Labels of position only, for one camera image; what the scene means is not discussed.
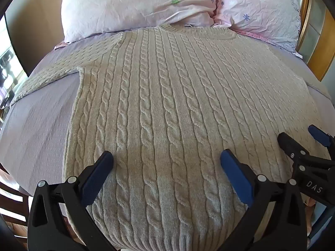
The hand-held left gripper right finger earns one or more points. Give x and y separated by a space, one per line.
235 174

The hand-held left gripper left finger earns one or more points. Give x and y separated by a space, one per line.
98 171

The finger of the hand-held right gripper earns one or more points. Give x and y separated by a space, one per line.
289 143
320 136

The lavender bed sheet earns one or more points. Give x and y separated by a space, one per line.
39 125

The dark wooden chair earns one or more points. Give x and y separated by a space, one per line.
11 201

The wooden headboard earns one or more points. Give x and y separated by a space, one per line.
318 39

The pink floral pillow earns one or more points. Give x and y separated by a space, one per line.
256 10

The white floral pillow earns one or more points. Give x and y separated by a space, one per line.
125 7

